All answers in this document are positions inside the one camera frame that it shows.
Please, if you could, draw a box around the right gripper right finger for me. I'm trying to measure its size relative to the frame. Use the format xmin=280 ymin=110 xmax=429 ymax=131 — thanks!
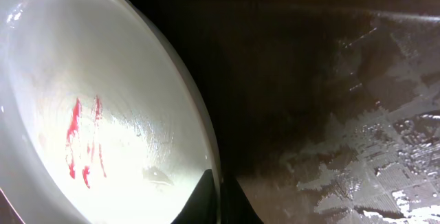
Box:
xmin=221 ymin=175 xmax=263 ymax=224

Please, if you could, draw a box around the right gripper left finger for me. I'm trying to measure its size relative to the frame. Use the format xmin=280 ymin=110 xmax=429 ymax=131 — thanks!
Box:
xmin=172 ymin=169 xmax=217 ymax=224

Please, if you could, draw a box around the pale green stained plate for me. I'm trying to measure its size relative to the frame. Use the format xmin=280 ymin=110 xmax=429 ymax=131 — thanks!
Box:
xmin=1 ymin=0 xmax=220 ymax=223

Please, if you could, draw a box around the large brown serving tray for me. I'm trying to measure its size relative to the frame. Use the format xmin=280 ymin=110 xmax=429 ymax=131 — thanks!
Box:
xmin=129 ymin=0 xmax=439 ymax=223

